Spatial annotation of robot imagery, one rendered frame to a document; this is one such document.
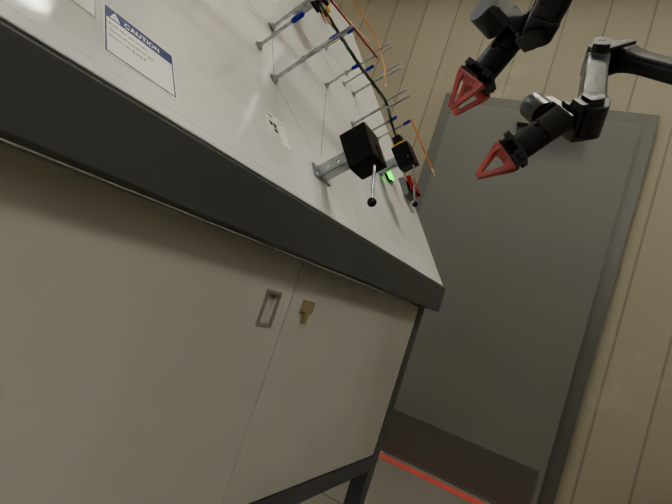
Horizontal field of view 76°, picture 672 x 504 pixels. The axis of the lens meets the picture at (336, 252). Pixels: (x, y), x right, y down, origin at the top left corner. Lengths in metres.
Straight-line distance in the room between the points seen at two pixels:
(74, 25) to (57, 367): 0.29
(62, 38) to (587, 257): 2.43
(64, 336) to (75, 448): 0.12
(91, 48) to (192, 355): 0.34
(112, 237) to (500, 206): 2.34
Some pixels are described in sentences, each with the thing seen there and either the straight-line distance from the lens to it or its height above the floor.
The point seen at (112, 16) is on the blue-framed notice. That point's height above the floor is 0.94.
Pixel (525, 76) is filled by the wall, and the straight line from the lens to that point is 3.01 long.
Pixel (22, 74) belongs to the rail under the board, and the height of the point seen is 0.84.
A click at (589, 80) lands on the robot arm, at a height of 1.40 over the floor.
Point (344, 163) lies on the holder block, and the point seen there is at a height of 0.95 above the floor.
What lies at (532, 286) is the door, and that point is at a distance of 2.52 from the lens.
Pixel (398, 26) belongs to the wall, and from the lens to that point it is 3.38.
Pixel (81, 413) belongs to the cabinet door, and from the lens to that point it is 0.51.
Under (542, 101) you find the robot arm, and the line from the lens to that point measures 1.04.
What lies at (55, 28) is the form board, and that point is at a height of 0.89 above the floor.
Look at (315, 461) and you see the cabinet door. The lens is 0.94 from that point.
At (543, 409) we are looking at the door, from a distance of 2.52.
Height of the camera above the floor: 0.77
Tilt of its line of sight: 5 degrees up
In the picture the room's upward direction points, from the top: 18 degrees clockwise
